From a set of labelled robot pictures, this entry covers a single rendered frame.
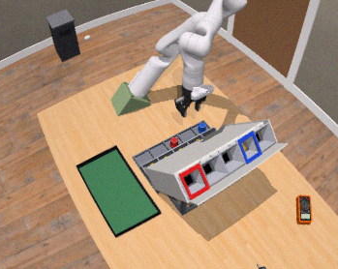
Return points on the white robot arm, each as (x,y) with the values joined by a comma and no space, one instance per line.
(192,48)

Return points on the blue square frame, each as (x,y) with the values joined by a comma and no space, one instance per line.
(241,147)

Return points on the orange digital multimeter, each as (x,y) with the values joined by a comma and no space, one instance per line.
(303,209)

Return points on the red rectangular frame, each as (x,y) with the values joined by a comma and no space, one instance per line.
(181,175)

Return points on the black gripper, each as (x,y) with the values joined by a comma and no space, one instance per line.
(186,100)

